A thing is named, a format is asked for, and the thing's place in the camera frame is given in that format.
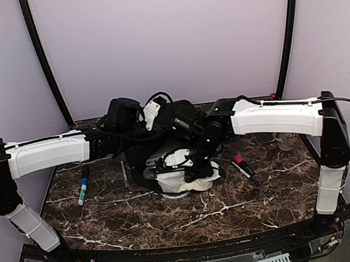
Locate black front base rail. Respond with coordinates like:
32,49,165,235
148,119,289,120
19,204,350,262

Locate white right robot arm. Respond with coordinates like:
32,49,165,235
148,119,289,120
184,91,350,237

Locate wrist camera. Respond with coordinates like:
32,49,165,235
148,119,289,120
163,149,193,169
143,96,166,131

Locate right black corner post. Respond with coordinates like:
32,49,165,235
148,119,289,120
275,0,297,100

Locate grey notebook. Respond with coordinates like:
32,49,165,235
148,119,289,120
146,139,182,164

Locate clear silver pen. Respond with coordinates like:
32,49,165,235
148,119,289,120
120,160,129,187

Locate left black corner post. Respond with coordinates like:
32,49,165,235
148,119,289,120
18,0,74,128

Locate white pouch bag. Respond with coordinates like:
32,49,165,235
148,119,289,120
157,161,226,193

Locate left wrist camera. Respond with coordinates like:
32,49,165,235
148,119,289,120
143,96,166,131

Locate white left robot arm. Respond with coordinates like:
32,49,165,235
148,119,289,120
0,92,172,262

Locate black student bag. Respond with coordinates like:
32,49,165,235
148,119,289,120
119,96,221,201

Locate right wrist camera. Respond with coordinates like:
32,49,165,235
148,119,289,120
163,149,193,169

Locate dog picture book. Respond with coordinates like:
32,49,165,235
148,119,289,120
145,159,163,169

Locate red black marker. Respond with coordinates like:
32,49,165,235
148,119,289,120
234,155,255,176

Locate green white marker pen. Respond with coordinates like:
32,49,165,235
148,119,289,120
77,166,90,206

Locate beige ceramic mug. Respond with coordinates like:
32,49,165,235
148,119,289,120
273,133,298,152

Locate black corner post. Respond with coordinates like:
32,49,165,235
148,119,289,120
275,0,297,100
18,0,74,128

